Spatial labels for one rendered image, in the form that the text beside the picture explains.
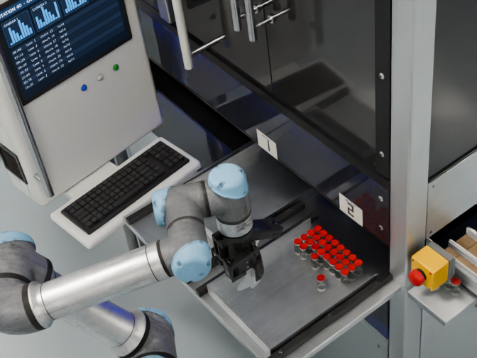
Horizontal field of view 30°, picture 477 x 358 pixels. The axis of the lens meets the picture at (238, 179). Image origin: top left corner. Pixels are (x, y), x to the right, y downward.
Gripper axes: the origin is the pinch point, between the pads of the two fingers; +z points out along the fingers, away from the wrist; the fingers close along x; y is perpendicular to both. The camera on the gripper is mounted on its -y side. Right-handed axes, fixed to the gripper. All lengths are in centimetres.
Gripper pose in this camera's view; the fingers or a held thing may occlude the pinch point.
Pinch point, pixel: (253, 281)
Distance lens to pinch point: 202.1
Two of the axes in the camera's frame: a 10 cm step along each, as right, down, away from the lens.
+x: 6.0, 5.1, -6.2
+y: -7.9, 4.8, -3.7
